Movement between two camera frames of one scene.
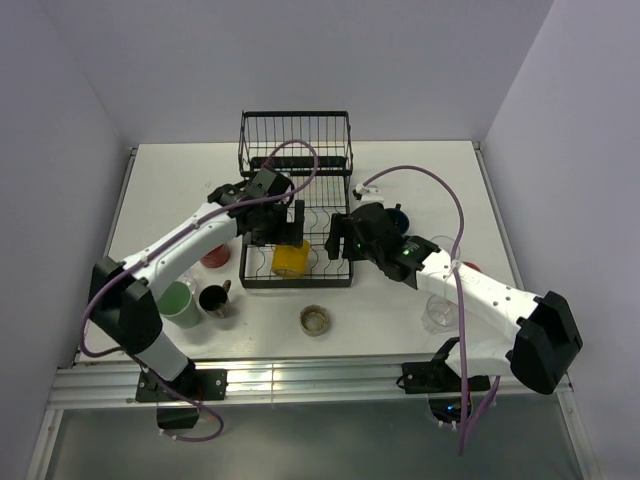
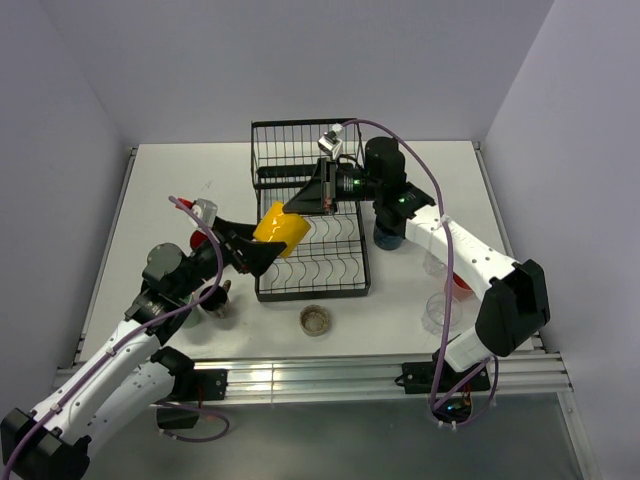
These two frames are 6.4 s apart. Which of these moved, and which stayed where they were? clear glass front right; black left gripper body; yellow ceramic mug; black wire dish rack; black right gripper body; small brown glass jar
Moved: black left gripper body; yellow ceramic mug; black wire dish rack; black right gripper body
Stayed: small brown glass jar; clear glass front right
